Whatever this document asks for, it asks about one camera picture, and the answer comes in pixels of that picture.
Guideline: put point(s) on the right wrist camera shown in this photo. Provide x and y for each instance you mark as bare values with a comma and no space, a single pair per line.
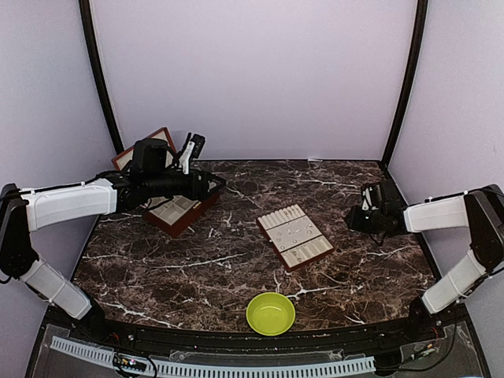
370,196

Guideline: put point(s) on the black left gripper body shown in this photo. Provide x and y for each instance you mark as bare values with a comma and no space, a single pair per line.
197,194

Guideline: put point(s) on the black frame post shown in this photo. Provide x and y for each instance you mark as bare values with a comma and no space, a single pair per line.
407,83
98,74

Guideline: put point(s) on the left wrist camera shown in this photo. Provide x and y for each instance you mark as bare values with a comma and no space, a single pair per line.
191,150

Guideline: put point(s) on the white slotted cable duct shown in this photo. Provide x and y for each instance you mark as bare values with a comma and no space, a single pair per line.
205,365

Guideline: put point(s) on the green bowl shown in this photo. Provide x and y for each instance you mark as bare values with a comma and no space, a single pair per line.
270,314

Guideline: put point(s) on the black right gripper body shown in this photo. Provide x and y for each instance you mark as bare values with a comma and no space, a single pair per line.
372,224

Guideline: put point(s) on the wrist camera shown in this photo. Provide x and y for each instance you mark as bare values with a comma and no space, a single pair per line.
191,150
370,196

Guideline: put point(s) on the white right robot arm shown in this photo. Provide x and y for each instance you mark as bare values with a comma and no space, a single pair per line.
475,215

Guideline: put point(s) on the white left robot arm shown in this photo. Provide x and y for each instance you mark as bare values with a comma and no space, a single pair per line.
154,170

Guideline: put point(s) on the brown ring earring tray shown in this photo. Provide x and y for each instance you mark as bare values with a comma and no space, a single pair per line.
295,239

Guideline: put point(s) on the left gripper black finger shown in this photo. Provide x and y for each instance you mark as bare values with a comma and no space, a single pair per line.
212,189
215,181

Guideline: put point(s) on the black right frame post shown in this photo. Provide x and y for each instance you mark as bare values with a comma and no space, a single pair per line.
407,83

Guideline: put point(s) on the black left frame post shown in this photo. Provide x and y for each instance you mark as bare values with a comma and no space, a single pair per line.
98,74

